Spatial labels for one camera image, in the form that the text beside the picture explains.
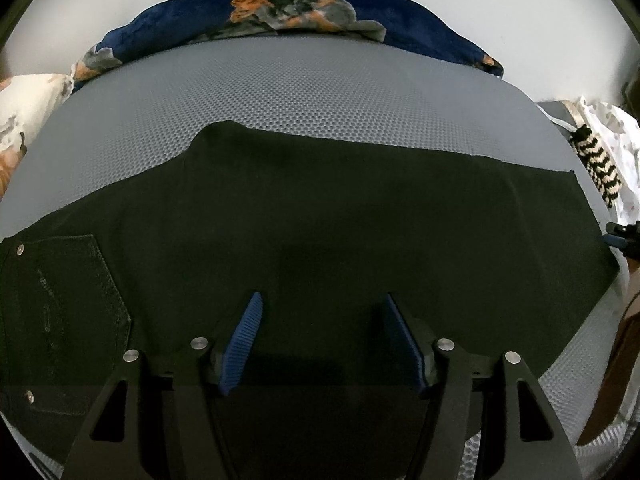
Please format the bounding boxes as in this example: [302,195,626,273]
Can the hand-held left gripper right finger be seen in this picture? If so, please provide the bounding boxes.
[384,292,583,480]

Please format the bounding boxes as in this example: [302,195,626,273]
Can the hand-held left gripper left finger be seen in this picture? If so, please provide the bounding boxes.
[62,291,265,480]

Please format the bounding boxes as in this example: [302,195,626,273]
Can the black pants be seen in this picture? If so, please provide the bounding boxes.
[0,120,621,466]

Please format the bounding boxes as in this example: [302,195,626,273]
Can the black cream striped knit cloth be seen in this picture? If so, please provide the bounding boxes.
[570,124,623,208]

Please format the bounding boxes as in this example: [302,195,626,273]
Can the white dotted cloth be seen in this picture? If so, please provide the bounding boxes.
[575,95,640,226]

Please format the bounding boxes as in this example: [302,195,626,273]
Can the grey mattress with white piping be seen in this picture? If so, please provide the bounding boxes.
[537,101,583,135]

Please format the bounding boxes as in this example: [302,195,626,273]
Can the grey mesh mat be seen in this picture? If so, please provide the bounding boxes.
[0,35,623,480]

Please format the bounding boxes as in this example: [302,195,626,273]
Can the blue floral blanket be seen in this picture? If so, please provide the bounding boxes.
[70,0,505,96]

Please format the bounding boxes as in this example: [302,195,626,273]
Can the white floral cloth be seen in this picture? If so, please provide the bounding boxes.
[0,72,76,201]

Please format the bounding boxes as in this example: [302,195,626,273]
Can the brown wooden bed frame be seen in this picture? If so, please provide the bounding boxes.
[575,290,640,447]

